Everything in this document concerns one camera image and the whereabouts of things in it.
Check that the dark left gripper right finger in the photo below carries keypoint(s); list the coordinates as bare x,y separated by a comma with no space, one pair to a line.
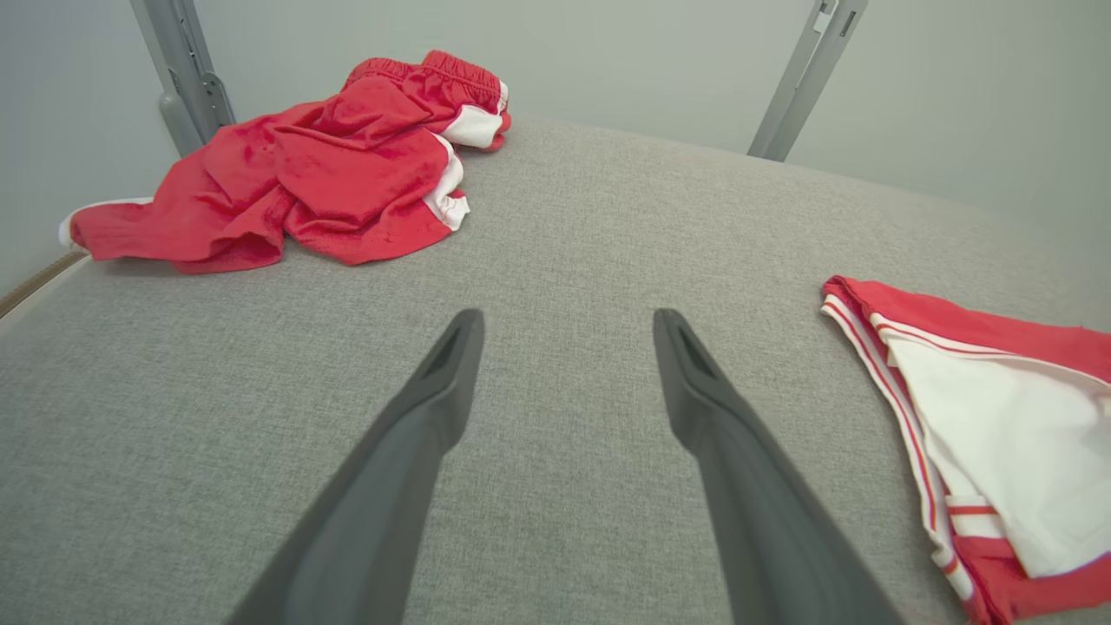
764,521

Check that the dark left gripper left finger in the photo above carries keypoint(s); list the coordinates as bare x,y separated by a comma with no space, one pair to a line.
382,503

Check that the red jersey with white panel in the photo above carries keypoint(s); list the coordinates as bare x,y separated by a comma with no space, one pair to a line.
1015,434

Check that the red shorts with white trim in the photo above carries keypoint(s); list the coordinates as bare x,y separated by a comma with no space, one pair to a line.
347,174

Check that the grey partition post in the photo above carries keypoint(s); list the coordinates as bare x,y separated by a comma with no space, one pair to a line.
803,78

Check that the grey metal cart frame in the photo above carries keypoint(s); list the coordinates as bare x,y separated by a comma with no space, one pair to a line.
187,78

